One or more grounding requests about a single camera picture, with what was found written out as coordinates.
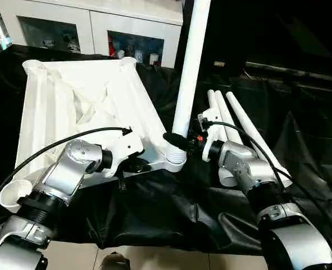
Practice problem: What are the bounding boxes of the white plastic table leg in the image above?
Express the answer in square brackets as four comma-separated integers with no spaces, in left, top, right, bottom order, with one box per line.
[225,92,293,188]
[206,89,238,188]
[165,0,211,166]
[214,89,249,147]

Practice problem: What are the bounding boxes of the white plastic table top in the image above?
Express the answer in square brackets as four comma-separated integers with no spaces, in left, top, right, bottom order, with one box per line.
[0,57,188,214]

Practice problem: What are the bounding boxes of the black metal rod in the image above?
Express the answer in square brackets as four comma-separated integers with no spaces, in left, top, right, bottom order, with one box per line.
[245,61,332,79]

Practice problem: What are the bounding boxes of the white glass-door cabinet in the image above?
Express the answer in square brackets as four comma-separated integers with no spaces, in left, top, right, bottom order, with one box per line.
[0,0,185,68]

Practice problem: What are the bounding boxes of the white pole with blue band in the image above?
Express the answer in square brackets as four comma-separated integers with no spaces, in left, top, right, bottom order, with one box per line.
[0,0,14,50]

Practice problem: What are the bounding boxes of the black left wrist camera cable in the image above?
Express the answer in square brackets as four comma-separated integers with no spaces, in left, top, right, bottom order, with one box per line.
[0,127,133,220]

